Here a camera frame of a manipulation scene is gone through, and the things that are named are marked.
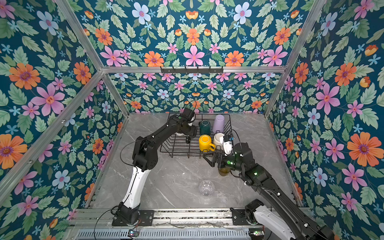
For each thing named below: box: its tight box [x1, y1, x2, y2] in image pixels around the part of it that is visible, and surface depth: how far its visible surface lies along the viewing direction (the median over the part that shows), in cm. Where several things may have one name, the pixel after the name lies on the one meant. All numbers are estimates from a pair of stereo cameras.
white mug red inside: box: [213, 132, 225, 147], surface depth 95 cm
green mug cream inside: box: [198, 119, 211, 136], surface depth 99 cm
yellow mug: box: [199, 134, 216, 153], surface depth 92 cm
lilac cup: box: [212, 114, 225, 134], surface depth 101 cm
